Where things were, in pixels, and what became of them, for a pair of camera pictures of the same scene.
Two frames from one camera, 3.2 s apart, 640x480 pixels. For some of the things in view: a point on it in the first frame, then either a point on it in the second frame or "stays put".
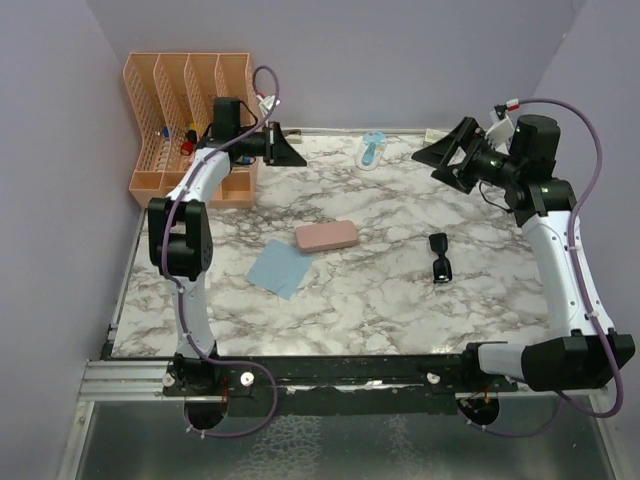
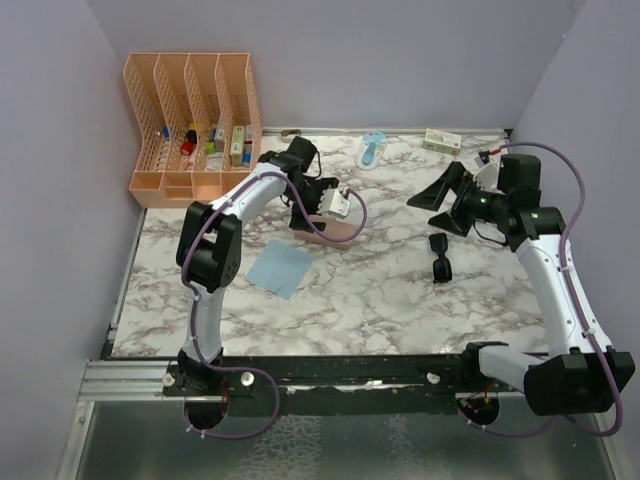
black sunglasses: (442, 269) stays put
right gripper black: (470, 137) -> (432, 198)
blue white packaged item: (370, 150) stays put
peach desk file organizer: (172, 101) stays put
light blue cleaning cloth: (281, 269) stays put
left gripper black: (279, 152) -> (299, 216)
